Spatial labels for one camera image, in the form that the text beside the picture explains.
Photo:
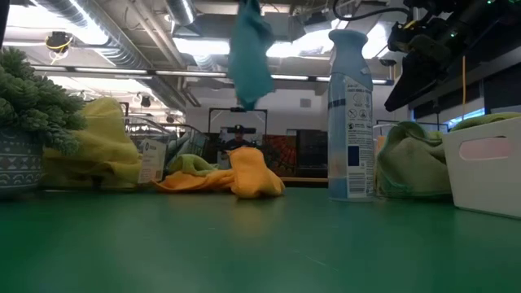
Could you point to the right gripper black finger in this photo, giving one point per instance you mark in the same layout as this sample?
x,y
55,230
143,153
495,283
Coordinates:
x,y
411,85

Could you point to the sage green hemmed towel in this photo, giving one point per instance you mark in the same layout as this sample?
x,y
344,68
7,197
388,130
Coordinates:
x,y
411,163

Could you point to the teal blue microfiber towel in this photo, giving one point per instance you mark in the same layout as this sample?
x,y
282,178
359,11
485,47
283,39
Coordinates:
x,y
250,61

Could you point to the pale yellow fluffy towel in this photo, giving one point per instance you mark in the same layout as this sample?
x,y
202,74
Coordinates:
x,y
106,126

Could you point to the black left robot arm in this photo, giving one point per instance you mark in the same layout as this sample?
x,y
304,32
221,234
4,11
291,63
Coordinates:
x,y
3,20

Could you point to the light blue spray bottle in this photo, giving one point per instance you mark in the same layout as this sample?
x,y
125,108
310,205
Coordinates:
x,y
350,122

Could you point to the black crate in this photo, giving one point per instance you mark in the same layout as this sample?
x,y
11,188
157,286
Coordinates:
x,y
311,148

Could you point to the white plastic bin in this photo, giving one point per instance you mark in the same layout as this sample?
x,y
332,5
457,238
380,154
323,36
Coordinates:
x,y
480,183

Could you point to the red web pattern poster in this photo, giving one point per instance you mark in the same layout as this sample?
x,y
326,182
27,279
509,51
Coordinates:
x,y
281,156

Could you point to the person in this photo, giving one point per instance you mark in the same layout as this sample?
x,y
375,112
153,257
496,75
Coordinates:
x,y
238,142

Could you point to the long ceiling strip light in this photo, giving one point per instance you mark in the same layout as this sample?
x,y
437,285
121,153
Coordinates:
x,y
191,73

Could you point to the green table mat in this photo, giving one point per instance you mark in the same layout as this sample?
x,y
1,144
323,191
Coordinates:
x,y
244,244

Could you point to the clear plastic bin with label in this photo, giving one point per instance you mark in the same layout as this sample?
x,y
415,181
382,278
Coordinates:
x,y
152,163

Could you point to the black ceiling device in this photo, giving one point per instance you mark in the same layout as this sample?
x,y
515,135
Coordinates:
x,y
58,40

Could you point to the potted green succulent plant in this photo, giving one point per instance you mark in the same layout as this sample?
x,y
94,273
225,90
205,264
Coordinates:
x,y
32,97

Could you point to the black gantry frame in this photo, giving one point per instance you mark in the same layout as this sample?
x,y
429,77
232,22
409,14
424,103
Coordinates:
x,y
238,109

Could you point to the silver ventilation duct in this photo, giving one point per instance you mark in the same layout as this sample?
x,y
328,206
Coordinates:
x,y
122,53

